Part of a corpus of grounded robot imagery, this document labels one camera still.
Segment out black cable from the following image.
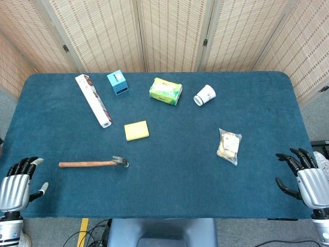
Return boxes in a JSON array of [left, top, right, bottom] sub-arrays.
[[62, 219, 113, 247], [257, 240, 322, 247]]

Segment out woven folding screen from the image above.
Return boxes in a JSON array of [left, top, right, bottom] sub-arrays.
[[0, 0, 329, 109]]

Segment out black equipment box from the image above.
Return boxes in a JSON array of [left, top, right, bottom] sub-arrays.
[[310, 140, 329, 158]]

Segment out blue table cloth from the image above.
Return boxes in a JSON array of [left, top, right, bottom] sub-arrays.
[[0, 71, 318, 220]]

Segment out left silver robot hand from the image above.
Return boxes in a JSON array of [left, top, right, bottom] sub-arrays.
[[0, 156, 49, 213]]

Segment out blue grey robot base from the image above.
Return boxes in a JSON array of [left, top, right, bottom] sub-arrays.
[[106, 218, 218, 247]]

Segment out long white box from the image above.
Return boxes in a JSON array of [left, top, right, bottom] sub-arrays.
[[75, 74, 113, 129]]

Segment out green tissue pack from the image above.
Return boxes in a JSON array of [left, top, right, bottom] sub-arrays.
[[149, 77, 183, 106]]

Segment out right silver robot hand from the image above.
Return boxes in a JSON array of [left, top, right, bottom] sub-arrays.
[[275, 148, 329, 210]]

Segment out wooden handle claw hammer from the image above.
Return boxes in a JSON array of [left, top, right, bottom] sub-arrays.
[[58, 155, 130, 169]]

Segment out small blue box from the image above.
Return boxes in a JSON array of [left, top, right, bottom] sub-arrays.
[[106, 69, 130, 96]]

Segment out clear bag of snacks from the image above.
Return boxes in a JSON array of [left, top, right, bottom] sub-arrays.
[[216, 128, 243, 167]]

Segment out yellow floor tape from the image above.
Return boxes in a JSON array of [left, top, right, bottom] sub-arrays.
[[77, 218, 89, 247]]

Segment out yellow sponge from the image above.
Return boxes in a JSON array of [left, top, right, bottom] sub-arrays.
[[124, 120, 150, 142]]

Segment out white paper cup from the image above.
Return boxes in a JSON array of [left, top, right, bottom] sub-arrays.
[[193, 84, 216, 107]]

